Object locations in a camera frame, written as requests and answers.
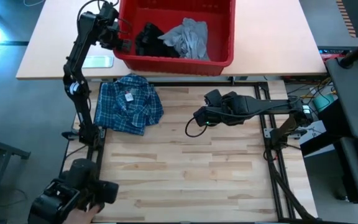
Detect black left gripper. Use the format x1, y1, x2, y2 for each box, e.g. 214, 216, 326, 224
98, 18, 133, 54

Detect blue plaid garment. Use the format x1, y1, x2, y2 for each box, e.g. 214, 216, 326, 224
93, 73, 165, 130

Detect blue plaid pajama pants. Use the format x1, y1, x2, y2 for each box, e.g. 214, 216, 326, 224
94, 115, 147, 136

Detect red plastic laundry bin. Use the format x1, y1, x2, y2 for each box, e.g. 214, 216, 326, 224
113, 0, 236, 77

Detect black crumpled garment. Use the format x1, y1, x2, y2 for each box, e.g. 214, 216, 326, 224
134, 22, 181, 58

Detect grey crumpled garment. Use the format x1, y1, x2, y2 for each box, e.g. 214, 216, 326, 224
157, 17, 211, 62

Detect light wooden desk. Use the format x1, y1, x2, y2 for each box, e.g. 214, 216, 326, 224
16, 0, 328, 80

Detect small black bar-shaped object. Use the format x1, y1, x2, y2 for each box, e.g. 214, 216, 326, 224
61, 131, 80, 140

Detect white cardboard box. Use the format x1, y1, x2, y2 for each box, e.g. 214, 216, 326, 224
299, 120, 328, 146

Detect red electronic device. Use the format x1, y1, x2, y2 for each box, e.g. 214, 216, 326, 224
318, 48, 347, 62

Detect black side desk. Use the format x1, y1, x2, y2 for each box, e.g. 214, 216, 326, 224
325, 57, 358, 139

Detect person's hand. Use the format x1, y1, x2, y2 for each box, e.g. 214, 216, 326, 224
63, 204, 104, 224

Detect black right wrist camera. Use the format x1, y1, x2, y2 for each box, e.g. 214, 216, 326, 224
203, 89, 224, 106

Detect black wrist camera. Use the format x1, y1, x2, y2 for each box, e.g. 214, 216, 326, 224
203, 89, 224, 106
99, 1, 120, 20

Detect black aluminium table frame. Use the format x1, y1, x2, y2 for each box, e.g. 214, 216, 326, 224
47, 77, 323, 224

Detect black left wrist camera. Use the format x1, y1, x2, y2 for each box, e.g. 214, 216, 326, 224
99, 1, 120, 20

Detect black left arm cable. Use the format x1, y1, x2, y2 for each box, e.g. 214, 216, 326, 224
76, 0, 133, 35

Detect yellow cable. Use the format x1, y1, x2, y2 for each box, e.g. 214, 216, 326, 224
300, 77, 337, 100

